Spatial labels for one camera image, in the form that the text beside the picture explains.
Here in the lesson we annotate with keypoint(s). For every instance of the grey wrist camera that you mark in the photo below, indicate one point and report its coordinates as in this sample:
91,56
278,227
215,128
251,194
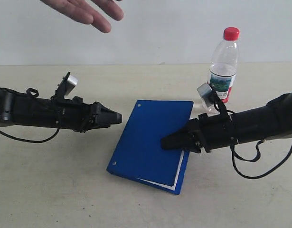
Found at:
67,84
207,94

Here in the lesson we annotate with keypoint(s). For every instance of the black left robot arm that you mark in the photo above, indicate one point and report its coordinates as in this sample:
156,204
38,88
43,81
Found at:
28,109

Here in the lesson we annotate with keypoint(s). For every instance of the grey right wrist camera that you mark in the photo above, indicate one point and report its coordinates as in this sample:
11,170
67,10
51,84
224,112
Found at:
207,94

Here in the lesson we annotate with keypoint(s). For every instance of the blue ring binder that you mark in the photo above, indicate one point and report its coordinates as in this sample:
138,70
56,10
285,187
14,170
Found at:
138,155

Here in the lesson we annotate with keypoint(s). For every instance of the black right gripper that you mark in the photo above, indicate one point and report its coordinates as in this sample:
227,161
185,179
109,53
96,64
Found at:
207,132

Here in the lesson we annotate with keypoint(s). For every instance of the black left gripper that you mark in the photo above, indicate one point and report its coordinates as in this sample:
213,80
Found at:
80,117

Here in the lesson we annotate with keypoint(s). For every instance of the person's open hand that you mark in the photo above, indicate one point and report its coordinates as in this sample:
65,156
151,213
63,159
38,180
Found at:
82,12

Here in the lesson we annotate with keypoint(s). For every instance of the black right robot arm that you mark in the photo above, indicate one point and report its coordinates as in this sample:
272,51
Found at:
271,121

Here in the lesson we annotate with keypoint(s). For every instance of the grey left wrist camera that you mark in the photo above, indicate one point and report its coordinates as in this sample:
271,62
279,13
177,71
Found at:
67,84

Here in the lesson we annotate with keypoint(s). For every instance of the clear plastic water bottle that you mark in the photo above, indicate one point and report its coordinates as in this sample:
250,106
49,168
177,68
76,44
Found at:
223,68

